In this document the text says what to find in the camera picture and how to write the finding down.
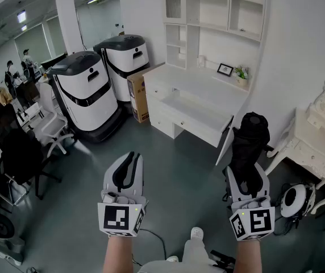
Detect black umbrella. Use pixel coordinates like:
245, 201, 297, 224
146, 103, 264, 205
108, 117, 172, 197
230, 111, 271, 196

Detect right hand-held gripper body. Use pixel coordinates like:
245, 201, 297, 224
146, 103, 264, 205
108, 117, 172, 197
228, 195, 276, 242

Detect white ornate chair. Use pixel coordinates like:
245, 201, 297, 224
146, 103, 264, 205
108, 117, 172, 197
264, 106, 325, 216

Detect black office chair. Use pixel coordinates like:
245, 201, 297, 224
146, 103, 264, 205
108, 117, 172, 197
0, 100, 63, 201

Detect brown cardboard box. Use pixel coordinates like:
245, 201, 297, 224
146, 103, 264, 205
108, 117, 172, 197
127, 62, 166, 124

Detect person's grey trousers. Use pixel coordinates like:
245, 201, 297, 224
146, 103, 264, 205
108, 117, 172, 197
138, 239, 219, 273

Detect black picture frame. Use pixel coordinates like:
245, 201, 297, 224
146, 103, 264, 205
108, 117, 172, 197
216, 63, 234, 77

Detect white office chair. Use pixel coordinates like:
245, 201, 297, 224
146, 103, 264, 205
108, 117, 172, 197
33, 82, 75, 156

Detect white desk with hutch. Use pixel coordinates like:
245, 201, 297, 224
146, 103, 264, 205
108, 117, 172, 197
162, 0, 267, 71

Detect potted flower plant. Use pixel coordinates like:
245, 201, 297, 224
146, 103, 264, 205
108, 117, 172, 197
232, 65, 251, 89

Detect black floor stand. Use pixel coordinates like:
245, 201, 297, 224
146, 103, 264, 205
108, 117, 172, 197
210, 250, 236, 268

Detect white desk drawer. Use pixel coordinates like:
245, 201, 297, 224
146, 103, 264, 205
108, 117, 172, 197
160, 92, 235, 148

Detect white and black service robot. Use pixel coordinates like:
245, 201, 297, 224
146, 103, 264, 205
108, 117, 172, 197
93, 34, 151, 104
47, 51, 123, 144

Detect person's left forearm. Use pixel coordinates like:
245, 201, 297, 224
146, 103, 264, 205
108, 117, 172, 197
102, 235, 136, 273

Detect round white and black device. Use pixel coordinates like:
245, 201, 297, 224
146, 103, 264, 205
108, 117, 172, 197
280, 183, 316, 218

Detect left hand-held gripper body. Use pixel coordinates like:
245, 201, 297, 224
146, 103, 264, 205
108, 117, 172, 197
97, 189, 149, 238

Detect white work table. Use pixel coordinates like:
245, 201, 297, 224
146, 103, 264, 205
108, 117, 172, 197
16, 101, 45, 130

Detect black floor cable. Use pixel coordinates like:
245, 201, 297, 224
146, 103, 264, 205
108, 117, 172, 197
131, 228, 168, 267
273, 216, 299, 236

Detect person's right forearm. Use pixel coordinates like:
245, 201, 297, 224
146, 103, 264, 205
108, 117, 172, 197
234, 239, 263, 273

